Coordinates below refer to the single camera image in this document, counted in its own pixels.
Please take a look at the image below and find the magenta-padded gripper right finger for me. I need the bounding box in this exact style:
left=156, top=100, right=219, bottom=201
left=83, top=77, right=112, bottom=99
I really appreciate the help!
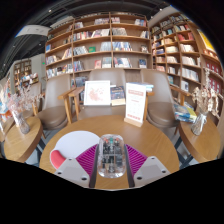
left=124, top=143, right=171, bottom=189

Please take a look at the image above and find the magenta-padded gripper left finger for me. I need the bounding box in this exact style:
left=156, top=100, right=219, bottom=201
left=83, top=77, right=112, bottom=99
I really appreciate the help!
left=54, top=143, right=100, bottom=189

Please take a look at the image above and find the transparent computer mouse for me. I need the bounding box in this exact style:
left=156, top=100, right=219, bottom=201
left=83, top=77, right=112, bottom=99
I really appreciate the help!
left=97, top=133, right=127, bottom=179

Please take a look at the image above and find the white mouse pad red rest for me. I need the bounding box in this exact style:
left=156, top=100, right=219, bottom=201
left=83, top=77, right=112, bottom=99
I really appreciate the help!
left=49, top=130, right=101, bottom=170

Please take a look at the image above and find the round wooden side table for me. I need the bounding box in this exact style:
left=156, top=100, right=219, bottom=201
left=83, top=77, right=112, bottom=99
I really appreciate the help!
left=178, top=116, right=223, bottom=164
left=3, top=115, right=44, bottom=164

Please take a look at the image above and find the beige upholstered wooden armchair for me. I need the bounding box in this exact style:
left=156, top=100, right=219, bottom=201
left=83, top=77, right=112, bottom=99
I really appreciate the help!
left=68, top=68, right=128, bottom=121
left=37, top=75, right=76, bottom=131
left=139, top=68, right=188, bottom=129

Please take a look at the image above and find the stack of blue books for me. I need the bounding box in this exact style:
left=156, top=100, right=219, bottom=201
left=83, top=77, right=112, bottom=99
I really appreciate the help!
left=173, top=103, right=198, bottom=124

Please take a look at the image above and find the glass vase with dried flowers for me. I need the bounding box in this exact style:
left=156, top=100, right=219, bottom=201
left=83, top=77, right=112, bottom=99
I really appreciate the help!
left=190, top=68, right=219, bottom=137
left=5, top=84, right=43, bottom=135

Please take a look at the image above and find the white sign on wooden base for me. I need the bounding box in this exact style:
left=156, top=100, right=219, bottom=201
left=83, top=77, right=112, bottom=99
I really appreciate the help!
left=123, top=82, right=148, bottom=128

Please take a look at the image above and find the white framed red print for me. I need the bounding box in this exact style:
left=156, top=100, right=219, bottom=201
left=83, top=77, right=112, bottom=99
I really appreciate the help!
left=83, top=80, right=112, bottom=107

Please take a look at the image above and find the dark blue book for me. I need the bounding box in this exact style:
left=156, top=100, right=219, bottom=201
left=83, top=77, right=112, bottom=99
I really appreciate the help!
left=110, top=85, right=127, bottom=107

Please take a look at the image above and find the colourful book display stand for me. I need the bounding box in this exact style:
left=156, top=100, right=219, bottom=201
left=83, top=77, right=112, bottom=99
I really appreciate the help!
left=0, top=99, right=13, bottom=133

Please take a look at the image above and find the small distant bookshelf unit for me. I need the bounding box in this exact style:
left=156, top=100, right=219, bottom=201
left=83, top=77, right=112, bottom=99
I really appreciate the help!
left=13, top=59, right=39, bottom=88

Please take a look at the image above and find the wide wooden bookshelf unit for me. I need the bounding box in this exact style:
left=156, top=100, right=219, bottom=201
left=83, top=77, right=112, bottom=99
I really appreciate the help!
left=44, top=12, right=153, bottom=88

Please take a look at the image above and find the white hanging ceiling panel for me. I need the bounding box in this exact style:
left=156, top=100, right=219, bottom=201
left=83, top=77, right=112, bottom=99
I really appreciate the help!
left=15, top=24, right=51, bottom=38

